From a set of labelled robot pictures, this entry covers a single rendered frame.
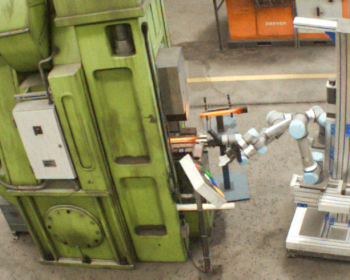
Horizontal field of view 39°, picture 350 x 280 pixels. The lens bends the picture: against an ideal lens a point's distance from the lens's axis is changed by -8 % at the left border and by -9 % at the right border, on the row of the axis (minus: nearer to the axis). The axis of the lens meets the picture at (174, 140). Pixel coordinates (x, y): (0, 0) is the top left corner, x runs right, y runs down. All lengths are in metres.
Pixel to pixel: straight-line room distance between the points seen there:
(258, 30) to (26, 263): 4.60
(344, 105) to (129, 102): 1.52
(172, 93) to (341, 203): 1.52
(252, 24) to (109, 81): 4.20
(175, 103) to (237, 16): 3.79
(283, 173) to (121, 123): 2.14
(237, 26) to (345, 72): 4.08
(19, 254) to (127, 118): 2.08
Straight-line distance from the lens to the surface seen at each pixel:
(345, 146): 4.02
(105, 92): 3.69
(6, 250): 5.33
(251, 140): 3.83
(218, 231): 4.87
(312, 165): 3.81
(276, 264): 4.57
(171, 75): 3.76
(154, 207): 4.28
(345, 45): 3.57
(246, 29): 7.59
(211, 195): 3.66
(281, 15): 7.50
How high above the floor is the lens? 3.56
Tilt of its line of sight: 36 degrees down
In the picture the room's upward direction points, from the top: 10 degrees counter-clockwise
